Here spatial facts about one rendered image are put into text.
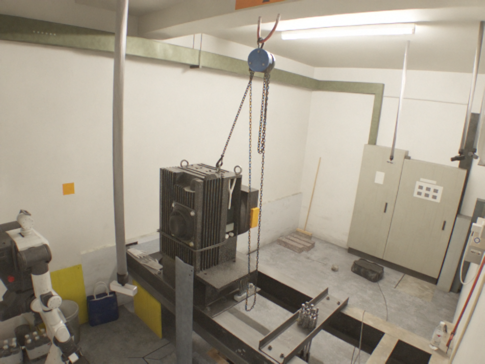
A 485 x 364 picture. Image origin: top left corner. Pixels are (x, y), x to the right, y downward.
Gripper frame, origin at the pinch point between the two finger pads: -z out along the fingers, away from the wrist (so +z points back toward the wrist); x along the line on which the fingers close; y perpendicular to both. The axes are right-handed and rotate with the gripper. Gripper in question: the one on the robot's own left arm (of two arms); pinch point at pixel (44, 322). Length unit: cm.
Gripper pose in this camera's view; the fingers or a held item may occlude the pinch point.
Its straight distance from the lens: 260.7
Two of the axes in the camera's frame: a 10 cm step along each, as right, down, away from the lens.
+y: -8.2, -2.1, 5.4
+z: -0.3, -9.2, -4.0
